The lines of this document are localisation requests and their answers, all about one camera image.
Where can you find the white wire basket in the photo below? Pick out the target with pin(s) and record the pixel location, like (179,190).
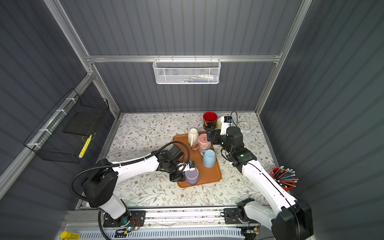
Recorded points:
(195,71)

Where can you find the black mug red inside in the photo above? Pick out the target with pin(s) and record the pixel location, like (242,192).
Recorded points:
(209,120)

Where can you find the light green mug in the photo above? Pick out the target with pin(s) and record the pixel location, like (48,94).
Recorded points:
(219,122)

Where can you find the white mug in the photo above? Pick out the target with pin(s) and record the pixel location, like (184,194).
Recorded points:
(193,136)

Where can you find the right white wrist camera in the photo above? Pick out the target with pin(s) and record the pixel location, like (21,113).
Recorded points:
(226,122)

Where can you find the red pencil cup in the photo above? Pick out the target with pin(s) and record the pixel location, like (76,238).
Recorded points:
(284,177)

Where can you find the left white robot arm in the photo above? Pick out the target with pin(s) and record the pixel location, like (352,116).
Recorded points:
(96,185)

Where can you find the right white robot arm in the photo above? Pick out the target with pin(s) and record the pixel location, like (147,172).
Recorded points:
(286,218)

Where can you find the purple mug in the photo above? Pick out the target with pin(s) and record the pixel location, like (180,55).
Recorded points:
(192,176)

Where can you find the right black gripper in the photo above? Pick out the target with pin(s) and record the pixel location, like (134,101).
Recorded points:
(210,137)

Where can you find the pink mug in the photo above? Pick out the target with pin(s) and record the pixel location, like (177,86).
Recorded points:
(202,143)

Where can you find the yellow marker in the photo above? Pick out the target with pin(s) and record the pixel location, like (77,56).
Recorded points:
(70,235)

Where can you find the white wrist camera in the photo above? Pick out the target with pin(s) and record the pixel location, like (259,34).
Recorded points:
(190,166)
(226,122)

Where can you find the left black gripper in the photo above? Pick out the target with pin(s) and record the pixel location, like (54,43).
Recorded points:
(179,177)

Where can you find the white ribbed cable duct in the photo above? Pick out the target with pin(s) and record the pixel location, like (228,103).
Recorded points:
(217,233)

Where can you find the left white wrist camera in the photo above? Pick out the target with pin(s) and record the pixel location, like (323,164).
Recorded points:
(190,166)

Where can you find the black wire basket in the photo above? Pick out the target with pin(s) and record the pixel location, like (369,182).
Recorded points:
(62,136)

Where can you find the light blue mug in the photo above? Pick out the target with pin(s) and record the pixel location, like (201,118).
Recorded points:
(209,158)

